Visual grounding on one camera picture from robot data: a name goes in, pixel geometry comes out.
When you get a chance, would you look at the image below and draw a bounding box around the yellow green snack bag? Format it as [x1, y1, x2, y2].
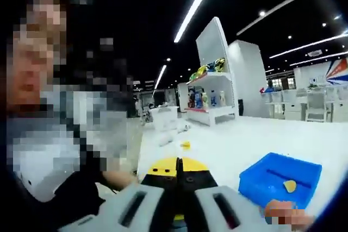
[197, 64, 216, 77]

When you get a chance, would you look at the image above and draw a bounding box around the person's right hand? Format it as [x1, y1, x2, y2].
[265, 198, 316, 227]

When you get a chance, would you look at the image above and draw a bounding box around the white shelf unit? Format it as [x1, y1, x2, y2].
[185, 16, 240, 127]

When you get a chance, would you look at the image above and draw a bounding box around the blue label white bottle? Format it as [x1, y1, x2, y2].
[210, 89, 220, 106]

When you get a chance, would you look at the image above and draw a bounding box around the yellow potato chip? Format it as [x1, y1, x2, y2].
[282, 179, 297, 193]

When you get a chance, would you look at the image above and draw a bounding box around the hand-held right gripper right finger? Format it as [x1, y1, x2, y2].
[178, 157, 272, 232]

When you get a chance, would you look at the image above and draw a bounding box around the row of white desks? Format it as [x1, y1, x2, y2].
[260, 85, 348, 123]

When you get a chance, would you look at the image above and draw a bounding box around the white worn device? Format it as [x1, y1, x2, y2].
[11, 161, 82, 203]

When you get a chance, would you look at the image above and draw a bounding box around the white pillar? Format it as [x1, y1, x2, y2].
[227, 39, 269, 117]

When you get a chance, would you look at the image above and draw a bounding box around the white chair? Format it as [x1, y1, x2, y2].
[305, 93, 334, 123]

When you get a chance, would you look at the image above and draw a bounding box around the curved grey ceiling rail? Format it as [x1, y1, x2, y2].
[236, 0, 319, 36]

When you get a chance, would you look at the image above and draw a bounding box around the dark yellow snack bag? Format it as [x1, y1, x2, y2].
[213, 58, 227, 72]

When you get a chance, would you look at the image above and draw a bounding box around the white plastic basket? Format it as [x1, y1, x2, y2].
[149, 105, 181, 131]

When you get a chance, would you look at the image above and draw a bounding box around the short ceiling light strip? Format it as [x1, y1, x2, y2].
[153, 64, 167, 90]

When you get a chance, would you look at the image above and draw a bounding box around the red blue wall poster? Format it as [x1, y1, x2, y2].
[324, 58, 348, 86]

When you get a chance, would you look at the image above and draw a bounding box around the long ceiling light strip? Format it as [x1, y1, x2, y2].
[173, 0, 224, 43]

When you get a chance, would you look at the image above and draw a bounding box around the small white object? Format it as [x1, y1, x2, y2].
[157, 133, 175, 146]
[176, 123, 192, 134]

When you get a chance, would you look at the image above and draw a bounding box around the thin ceiling light strip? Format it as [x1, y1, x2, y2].
[269, 33, 348, 59]

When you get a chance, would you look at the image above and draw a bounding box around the dark bottle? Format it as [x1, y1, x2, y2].
[188, 86, 196, 109]

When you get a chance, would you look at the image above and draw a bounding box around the blue plastic box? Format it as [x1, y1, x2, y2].
[238, 152, 323, 211]

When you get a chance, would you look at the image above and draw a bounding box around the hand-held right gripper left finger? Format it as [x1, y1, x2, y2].
[58, 157, 181, 232]

